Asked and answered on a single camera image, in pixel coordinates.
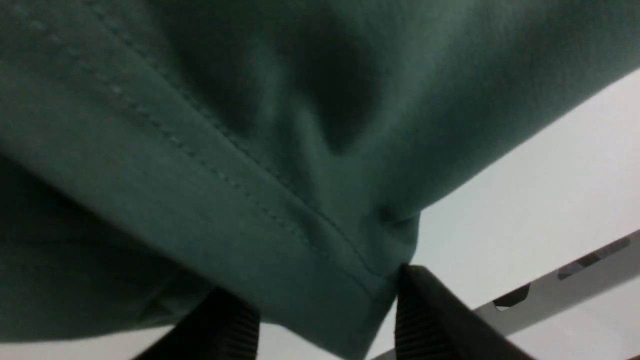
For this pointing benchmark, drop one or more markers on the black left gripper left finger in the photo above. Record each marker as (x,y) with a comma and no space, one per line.
(222,327)

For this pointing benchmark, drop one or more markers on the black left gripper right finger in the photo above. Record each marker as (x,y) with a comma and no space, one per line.
(431,323)

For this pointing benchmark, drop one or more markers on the grey metal rail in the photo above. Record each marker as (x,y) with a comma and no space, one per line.
(585,310)

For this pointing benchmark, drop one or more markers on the green long-sleeve top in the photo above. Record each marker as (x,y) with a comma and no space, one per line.
(153,151)

